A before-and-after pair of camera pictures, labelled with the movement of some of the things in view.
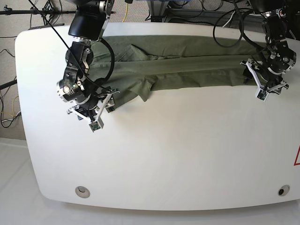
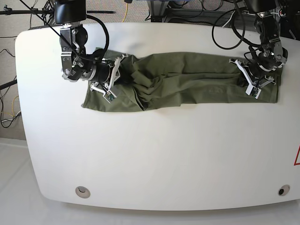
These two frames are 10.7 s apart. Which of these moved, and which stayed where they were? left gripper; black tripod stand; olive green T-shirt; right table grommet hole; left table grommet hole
Moved: olive green T-shirt; left gripper
Stayed: left table grommet hole; black tripod stand; right table grommet hole
